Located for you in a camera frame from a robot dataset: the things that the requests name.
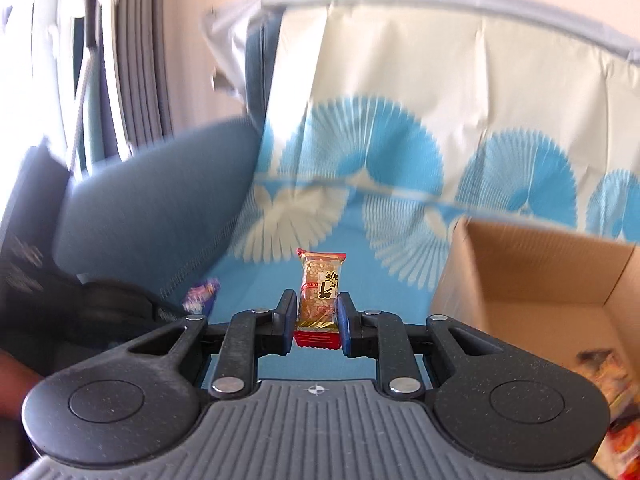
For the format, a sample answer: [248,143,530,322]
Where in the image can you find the red-ended peanut brittle packet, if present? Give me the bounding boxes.
[294,248,347,350]

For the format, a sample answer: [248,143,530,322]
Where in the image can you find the blue fabric sofa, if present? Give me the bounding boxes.
[50,15,281,371]

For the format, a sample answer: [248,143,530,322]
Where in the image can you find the blue white printed tablecloth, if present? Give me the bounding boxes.
[200,2,640,386]

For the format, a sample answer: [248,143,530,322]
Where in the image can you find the grey curtain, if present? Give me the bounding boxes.
[95,0,173,156]

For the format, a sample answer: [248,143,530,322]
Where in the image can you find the red snack packet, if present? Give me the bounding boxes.
[602,400,640,478]

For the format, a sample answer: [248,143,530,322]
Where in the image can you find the clear cookie packet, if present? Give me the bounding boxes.
[575,349,633,401]

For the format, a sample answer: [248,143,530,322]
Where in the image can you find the person's left hand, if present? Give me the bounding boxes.
[0,350,46,418]

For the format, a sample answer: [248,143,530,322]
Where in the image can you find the brown cardboard box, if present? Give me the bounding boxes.
[430,216,640,480]

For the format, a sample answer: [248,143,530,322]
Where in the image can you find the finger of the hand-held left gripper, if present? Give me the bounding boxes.
[80,280,201,351]

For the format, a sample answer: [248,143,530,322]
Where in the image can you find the purple snack packet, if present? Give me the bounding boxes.
[184,278,222,313]

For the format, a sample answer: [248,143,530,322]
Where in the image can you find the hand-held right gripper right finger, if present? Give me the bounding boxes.
[337,294,521,401]

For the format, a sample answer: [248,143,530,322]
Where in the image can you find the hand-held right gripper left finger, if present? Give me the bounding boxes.
[112,289,298,401]

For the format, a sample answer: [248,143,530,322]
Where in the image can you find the grey plastic sheet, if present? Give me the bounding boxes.
[202,0,640,101]

